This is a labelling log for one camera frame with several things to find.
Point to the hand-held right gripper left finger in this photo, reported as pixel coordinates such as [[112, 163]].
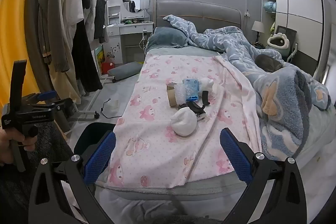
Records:
[[101, 153]]

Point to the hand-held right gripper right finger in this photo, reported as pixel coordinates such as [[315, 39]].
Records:
[[236, 155]]

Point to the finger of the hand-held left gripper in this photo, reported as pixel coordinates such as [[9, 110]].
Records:
[[48, 95], [61, 104]]

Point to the dark waste bin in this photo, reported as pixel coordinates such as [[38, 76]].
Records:
[[90, 134]]

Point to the black tissue packet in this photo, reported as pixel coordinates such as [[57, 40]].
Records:
[[193, 108]]

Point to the blue tissue packet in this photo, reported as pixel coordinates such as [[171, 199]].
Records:
[[191, 88]]

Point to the person's left hand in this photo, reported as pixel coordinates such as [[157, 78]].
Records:
[[6, 145]]

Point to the black coat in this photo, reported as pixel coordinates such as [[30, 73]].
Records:
[[85, 64]]

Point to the red box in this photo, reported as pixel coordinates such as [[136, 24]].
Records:
[[107, 67]]

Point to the colourful picture board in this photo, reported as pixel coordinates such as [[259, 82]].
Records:
[[99, 58]]

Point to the white cloth ball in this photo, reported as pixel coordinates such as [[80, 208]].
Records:
[[183, 121]]

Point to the pink printed blanket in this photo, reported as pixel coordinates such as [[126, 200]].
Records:
[[152, 108]]

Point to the grey floor cushion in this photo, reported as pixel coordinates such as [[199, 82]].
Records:
[[124, 70]]

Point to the white crumpled tissue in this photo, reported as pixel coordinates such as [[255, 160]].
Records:
[[209, 85]]

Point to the blue star fleece blanket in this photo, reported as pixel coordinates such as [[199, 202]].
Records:
[[286, 98]]

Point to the clear bubble wrap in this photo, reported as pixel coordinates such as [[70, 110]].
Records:
[[181, 94]]

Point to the brown tape roll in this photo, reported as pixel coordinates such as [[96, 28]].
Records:
[[172, 98]]

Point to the grey cat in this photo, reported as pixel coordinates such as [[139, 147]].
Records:
[[269, 64]]

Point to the grey vest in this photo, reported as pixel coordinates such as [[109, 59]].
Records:
[[99, 11]]

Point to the white vanity desk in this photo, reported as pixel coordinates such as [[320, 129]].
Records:
[[131, 28]]

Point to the white power strip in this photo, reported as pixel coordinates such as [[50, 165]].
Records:
[[144, 32]]

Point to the grey bed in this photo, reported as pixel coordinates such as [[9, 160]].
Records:
[[162, 50]]

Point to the white plush cat bed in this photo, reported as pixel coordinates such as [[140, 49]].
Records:
[[278, 41]]

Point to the grey-blue pillow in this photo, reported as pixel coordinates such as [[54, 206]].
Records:
[[166, 37]]

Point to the white table lamp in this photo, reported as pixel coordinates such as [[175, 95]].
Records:
[[144, 5]]

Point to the bedside lamp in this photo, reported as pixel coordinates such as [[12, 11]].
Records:
[[257, 27]]

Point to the black framed panel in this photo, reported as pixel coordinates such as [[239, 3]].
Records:
[[290, 33]]

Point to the grey padded headboard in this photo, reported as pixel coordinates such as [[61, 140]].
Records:
[[197, 11]]

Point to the blue plush toy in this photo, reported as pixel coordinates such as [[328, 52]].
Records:
[[269, 6]]

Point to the white wardrobe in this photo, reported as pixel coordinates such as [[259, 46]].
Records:
[[302, 16]]

